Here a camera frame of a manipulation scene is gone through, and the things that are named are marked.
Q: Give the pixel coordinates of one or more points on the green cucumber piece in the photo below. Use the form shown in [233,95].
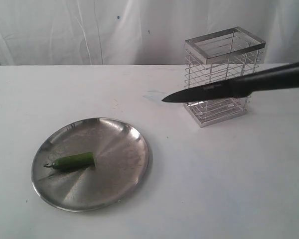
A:
[72,162]

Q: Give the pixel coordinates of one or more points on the black kitchen knife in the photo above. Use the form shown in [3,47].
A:
[283,77]

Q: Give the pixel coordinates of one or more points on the round stainless steel plate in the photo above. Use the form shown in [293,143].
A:
[122,158]

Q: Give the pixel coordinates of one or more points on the chrome wire utensil holder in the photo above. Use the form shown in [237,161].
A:
[220,56]

